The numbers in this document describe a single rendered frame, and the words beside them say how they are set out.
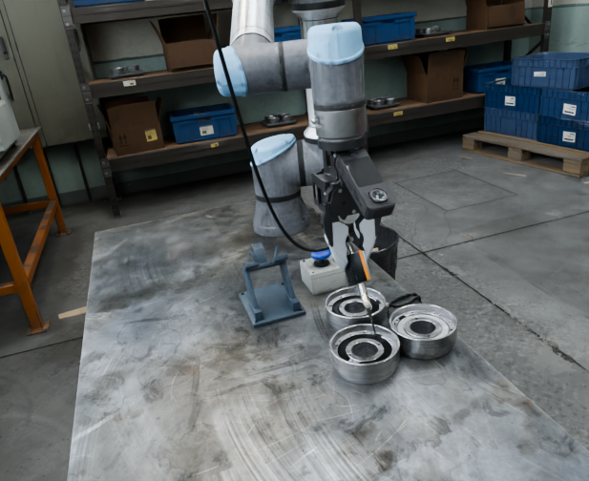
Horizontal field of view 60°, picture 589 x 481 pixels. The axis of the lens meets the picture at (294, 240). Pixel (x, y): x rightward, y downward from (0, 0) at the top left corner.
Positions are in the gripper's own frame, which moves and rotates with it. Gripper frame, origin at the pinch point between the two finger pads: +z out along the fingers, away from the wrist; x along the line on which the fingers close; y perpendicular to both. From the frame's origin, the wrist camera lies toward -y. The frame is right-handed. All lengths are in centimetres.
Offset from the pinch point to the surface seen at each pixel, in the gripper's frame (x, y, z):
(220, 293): 19.3, 25.3, 13.2
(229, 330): 20.4, 10.8, 13.2
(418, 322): -8.2, -5.5, 10.6
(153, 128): 14, 347, 33
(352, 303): -1.2, 5.0, 10.8
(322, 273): 0.4, 15.2, 8.9
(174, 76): -9, 338, -4
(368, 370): 4.6, -13.5, 10.1
